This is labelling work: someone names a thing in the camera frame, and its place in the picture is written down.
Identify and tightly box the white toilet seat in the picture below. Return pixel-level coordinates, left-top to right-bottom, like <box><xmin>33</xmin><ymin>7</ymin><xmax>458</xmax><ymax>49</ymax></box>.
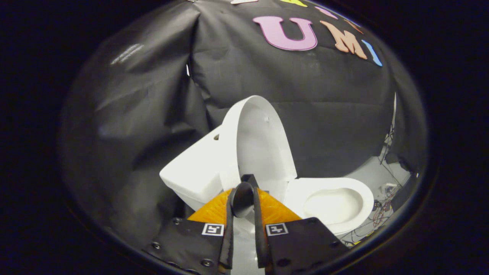
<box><xmin>285</xmin><ymin>177</ymin><xmax>375</xmax><ymax>235</ymax></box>

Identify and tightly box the white toilet lid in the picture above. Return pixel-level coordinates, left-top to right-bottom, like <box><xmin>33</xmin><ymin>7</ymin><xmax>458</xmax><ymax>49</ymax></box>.
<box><xmin>220</xmin><ymin>95</ymin><xmax>298</xmax><ymax>200</ymax></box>

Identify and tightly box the black box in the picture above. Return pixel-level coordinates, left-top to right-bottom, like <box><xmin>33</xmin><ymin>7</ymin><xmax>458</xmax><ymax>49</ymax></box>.
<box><xmin>389</xmin><ymin>171</ymin><xmax>419</xmax><ymax>211</ymax></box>

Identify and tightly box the white toilet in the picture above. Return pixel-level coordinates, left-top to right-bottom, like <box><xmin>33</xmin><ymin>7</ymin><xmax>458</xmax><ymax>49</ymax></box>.
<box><xmin>160</xmin><ymin>126</ymin><xmax>375</xmax><ymax>275</ymax></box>

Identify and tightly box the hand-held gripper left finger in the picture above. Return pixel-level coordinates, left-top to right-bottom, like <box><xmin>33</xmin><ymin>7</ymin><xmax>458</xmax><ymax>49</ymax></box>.
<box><xmin>143</xmin><ymin>187</ymin><xmax>235</xmax><ymax>275</ymax></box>

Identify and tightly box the black backdrop cloth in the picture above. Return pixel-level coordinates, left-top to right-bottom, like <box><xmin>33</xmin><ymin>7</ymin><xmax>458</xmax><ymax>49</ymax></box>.
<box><xmin>59</xmin><ymin>0</ymin><xmax>427</xmax><ymax>249</ymax></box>

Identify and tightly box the black lid handle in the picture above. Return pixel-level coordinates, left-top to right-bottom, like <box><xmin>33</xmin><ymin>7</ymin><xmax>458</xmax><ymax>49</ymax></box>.
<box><xmin>230</xmin><ymin>174</ymin><xmax>261</xmax><ymax>218</ymax></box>

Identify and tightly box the black metal stand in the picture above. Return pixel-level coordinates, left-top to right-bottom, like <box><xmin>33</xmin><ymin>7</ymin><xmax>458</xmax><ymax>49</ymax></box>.
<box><xmin>381</xmin><ymin>94</ymin><xmax>398</xmax><ymax>165</ymax></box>

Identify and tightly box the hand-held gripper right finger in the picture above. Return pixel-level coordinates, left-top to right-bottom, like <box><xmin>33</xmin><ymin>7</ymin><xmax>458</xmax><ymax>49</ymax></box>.
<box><xmin>250</xmin><ymin>181</ymin><xmax>350</xmax><ymax>275</ymax></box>

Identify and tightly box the tangle of cables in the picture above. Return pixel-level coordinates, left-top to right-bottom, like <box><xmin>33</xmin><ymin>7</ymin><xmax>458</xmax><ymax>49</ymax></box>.
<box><xmin>340</xmin><ymin>183</ymin><xmax>398</xmax><ymax>247</ymax></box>

